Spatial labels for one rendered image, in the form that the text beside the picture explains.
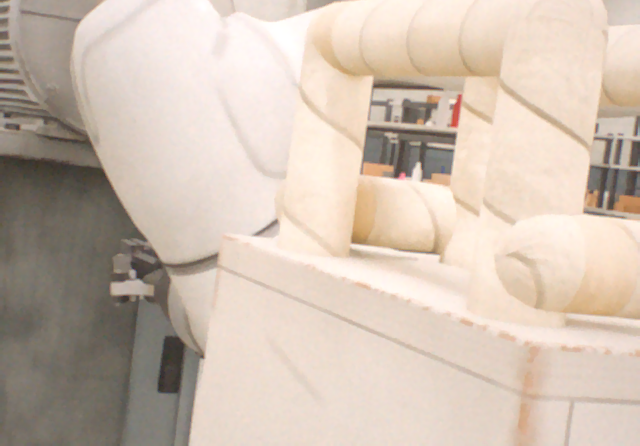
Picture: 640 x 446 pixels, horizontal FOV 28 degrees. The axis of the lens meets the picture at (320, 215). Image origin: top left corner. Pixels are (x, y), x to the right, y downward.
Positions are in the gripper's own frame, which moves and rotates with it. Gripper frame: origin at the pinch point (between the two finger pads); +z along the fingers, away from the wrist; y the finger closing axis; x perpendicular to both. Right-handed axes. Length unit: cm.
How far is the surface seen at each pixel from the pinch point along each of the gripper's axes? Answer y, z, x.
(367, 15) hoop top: -10, -65, 19
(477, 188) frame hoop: -3, -61, 12
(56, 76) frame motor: -0.2, 27.6, 16.1
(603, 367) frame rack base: -11, -81, 9
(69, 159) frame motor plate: 2.8, 34.8, 6.6
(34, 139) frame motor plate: -1.1, 34.8, 9.0
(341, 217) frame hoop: -10, -61, 11
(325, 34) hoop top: -10, -61, 19
